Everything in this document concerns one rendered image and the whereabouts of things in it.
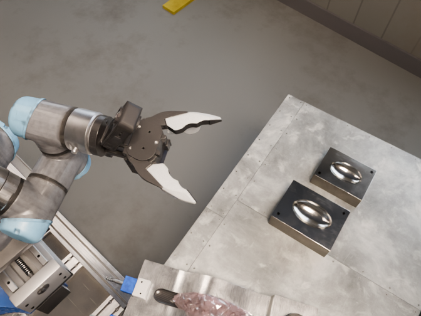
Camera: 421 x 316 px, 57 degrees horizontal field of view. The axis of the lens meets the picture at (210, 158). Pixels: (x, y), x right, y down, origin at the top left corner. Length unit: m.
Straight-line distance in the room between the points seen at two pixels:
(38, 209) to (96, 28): 2.49
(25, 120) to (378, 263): 1.06
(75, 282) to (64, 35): 1.88
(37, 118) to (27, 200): 0.14
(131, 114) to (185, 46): 2.34
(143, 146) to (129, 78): 2.12
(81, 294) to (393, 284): 1.27
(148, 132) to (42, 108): 0.18
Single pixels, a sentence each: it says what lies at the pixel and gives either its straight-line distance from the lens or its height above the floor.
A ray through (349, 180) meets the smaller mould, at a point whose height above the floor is 0.84.
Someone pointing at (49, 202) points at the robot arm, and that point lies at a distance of 0.75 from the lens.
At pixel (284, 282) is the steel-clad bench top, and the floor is 0.80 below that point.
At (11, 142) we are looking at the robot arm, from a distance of 1.03.
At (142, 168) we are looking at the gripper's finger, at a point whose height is 1.46.
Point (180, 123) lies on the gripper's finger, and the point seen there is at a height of 1.47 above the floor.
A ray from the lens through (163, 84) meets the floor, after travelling 2.65.
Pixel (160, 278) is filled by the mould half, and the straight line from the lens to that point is 1.17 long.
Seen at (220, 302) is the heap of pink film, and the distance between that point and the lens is 1.09.
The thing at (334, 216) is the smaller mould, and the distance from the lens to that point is 1.26.
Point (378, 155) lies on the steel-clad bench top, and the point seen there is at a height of 0.80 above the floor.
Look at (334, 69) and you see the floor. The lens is 2.86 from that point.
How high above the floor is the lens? 1.99
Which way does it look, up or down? 60 degrees down
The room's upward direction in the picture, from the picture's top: straight up
